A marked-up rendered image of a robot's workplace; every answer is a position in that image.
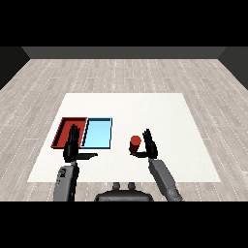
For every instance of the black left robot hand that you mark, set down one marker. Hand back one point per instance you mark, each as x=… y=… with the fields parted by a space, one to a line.
x=71 y=148

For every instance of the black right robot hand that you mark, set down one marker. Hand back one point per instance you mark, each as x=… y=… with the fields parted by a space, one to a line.
x=149 y=147

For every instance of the small red can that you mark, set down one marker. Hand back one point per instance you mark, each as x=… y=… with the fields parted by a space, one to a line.
x=135 y=143

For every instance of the red shallow open box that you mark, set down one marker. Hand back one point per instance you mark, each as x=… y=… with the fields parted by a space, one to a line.
x=64 y=134

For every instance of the light blue shallow open box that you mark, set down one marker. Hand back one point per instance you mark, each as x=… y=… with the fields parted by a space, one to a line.
x=97 y=133

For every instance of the dark grey robot body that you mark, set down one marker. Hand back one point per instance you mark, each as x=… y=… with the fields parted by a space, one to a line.
x=123 y=193

